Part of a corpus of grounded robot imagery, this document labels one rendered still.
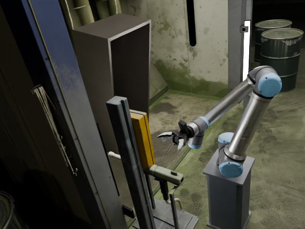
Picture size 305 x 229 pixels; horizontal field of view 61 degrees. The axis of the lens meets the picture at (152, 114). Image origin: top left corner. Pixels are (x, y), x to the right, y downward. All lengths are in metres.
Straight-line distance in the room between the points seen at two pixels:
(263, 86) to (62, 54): 1.04
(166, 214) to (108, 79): 1.13
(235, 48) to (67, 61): 2.88
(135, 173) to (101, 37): 1.18
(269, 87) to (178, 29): 2.86
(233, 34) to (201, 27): 0.49
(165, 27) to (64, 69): 3.07
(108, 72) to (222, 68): 2.34
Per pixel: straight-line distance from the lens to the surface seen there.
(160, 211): 1.61
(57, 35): 1.35
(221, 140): 1.89
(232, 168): 1.76
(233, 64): 3.97
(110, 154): 1.53
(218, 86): 4.20
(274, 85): 1.49
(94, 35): 2.04
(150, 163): 1.12
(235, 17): 3.79
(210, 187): 2.14
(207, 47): 4.04
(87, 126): 1.52
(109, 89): 2.15
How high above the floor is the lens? 2.04
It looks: 30 degrees down
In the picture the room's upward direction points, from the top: 10 degrees counter-clockwise
